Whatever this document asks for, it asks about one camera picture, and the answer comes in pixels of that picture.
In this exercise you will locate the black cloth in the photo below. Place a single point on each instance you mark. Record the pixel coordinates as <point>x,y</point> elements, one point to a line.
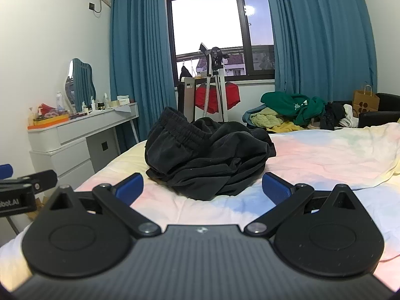
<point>332,115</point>

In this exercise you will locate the green hoodie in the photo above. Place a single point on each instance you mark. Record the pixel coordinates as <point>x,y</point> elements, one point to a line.
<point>290,104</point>

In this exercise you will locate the brown paper bag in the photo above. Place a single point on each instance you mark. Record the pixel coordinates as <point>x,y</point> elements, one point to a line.
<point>365,101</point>

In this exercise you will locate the dark framed window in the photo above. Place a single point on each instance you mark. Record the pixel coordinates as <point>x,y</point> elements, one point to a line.
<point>206,22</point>

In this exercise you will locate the white dresser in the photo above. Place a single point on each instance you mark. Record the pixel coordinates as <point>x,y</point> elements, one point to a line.
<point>72,143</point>

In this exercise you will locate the black sofa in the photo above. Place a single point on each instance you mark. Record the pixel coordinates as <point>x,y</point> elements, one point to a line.
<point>381,112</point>

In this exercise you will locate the teal curtain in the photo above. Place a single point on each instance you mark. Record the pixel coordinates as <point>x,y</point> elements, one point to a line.
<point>137,53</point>
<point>322,37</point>

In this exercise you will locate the black pants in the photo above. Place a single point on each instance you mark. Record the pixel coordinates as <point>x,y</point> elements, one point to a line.
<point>203,159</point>

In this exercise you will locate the wavy white framed mirror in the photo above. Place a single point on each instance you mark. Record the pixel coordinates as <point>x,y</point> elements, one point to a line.
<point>82,82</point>

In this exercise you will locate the white cloth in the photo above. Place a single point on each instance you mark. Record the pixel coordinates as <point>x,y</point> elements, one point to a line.
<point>348,115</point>

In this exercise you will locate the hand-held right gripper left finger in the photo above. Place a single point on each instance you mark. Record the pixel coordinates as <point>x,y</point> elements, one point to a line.
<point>129,186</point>

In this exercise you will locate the blue cloth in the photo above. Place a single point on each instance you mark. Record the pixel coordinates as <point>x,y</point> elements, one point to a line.
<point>248,114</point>

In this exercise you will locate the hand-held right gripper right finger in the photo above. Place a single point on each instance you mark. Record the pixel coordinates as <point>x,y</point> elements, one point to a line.
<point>276,187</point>

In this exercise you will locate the yellow cloth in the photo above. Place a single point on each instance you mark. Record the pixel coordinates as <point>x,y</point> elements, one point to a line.
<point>289,127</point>

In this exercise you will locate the small clear bottle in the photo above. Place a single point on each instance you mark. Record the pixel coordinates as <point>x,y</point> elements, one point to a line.
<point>84,107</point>

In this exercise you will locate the light green cloth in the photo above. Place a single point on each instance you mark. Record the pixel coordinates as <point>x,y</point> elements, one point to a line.
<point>265,118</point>

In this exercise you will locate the red cloth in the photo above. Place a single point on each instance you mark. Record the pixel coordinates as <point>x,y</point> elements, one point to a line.
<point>231,95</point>

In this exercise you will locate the orange tray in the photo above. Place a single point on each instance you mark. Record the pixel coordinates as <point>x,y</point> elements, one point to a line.
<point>53,120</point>

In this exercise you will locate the white spray bottle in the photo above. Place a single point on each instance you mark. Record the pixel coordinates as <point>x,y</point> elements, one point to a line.
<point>59,101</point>

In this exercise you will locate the white box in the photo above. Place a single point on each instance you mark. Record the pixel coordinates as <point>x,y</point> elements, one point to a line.
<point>123,100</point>

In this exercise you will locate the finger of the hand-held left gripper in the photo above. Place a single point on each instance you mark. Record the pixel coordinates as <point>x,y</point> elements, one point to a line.
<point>4,171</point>
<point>43,177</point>

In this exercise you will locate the garment steamer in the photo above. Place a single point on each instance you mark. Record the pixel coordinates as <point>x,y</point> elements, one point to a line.
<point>215,56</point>

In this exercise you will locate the pastel tie-dye blanket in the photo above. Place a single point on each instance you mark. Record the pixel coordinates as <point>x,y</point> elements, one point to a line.
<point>328,156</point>

